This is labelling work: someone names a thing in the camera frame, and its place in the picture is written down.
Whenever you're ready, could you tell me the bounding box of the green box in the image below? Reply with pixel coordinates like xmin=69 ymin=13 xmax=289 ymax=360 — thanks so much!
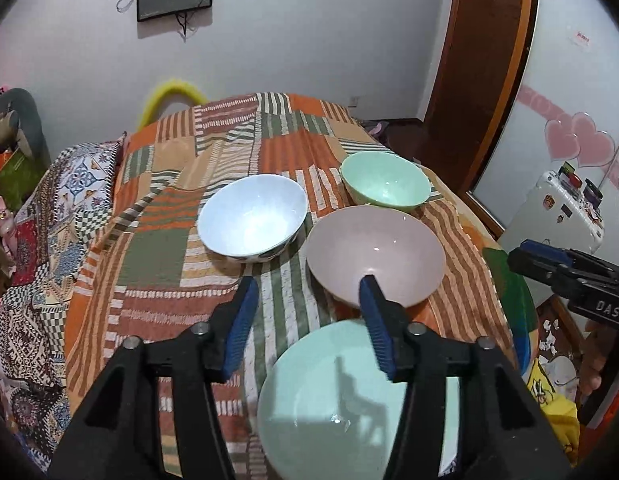
xmin=0 ymin=152 xmax=33 ymax=196

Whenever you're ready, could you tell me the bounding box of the pink bowl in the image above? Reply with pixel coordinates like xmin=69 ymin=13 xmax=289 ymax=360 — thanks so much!
xmin=306 ymin=206 xmax=447 ymax=311

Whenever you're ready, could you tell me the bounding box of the striped patchwork blanket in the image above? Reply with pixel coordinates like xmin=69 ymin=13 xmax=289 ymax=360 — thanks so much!
xmin=60 ymin=91 xmax=520 ymax=480

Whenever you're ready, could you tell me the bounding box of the purple fabric item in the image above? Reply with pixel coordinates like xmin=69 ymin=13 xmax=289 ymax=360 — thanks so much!
xmin=364 ymin=119 xmax=391 ymax=149

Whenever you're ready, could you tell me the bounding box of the pink rabbit toy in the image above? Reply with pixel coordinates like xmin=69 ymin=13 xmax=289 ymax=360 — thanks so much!
xmin=0 ymin=195 xmax=16 ymax=261

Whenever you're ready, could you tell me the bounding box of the light green bowl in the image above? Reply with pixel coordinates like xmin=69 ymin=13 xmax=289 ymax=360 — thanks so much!
xmin=339 ymin=151 xmax=433 ymax=212

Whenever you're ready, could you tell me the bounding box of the patterned quilt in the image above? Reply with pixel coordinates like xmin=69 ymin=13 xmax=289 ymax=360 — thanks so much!
xmin=0 ymin=132 xmax=128 ymax=461

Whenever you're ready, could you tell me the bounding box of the green blue-edged mat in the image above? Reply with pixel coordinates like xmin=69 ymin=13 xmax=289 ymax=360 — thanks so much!
xmin=482 ymin=247 xmax=539 ymax=376

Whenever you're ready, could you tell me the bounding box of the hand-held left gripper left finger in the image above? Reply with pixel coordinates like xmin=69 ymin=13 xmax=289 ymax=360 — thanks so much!
xmin=47 ymin=276 xmax=261 ymax=480

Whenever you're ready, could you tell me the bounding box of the white suitcase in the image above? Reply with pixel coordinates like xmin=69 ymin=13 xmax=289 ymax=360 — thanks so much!
xmin=499 ymin=170 xmax=608 ymax=261

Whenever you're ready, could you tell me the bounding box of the white bowl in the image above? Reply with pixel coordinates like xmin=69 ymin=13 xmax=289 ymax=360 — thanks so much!
xmin=198 ymin=174 xmax=309 ymax=263

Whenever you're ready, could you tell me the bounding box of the white heart-print sliding door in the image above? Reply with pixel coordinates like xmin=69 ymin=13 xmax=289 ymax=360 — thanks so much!
xmin=472 ymin=0 xmax=619 ymax=241

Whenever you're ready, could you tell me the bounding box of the grey plush toy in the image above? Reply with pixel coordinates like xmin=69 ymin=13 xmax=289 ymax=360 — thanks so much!
xmin=0 ymin=87 xmax=51 ymax=161

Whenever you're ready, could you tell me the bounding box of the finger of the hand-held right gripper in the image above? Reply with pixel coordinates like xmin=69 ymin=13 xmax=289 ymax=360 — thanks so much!
xmin=519 ymin=240 xmax=619 ymax=284
xmin=507 ymin=251 xmax=590 ymax=301

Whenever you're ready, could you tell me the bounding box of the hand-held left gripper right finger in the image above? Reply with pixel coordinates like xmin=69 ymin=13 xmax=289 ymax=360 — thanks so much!
xmin=359 ymin=275 xmax=573 ymax=480

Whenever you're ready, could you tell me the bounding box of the wooden room door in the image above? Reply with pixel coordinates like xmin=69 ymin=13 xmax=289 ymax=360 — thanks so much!
xmin=422 ymin=0 xmax=533 ymax=196

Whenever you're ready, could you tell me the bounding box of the yellow cartoon cloth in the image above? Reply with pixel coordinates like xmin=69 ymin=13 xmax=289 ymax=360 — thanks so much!
xmin=527 ymin=355 xmax=583 ymax=466

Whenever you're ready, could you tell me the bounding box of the wooden wardrobe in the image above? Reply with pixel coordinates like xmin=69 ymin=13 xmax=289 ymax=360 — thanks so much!
xmin=464 ymin=0 xmax=619 ymax=241

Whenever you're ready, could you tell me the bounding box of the light green plate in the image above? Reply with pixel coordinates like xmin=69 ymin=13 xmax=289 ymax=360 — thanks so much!
xmin=257 ymin=319 xmax=463 ymax=480

